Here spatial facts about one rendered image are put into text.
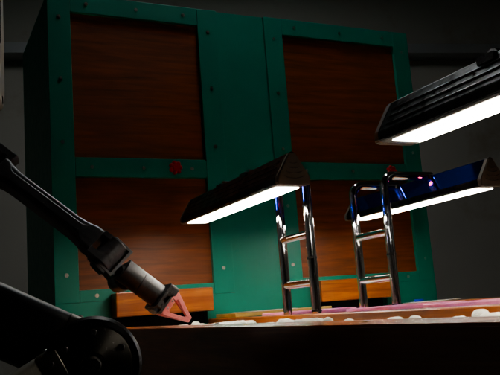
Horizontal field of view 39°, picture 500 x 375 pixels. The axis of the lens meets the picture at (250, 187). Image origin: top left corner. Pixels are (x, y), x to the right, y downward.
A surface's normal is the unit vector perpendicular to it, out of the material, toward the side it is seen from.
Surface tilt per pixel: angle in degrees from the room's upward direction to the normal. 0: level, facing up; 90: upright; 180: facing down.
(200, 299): 90
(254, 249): 90
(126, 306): 90
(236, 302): 90
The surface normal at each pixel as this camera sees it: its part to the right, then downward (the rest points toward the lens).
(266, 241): 0.42, -0.18
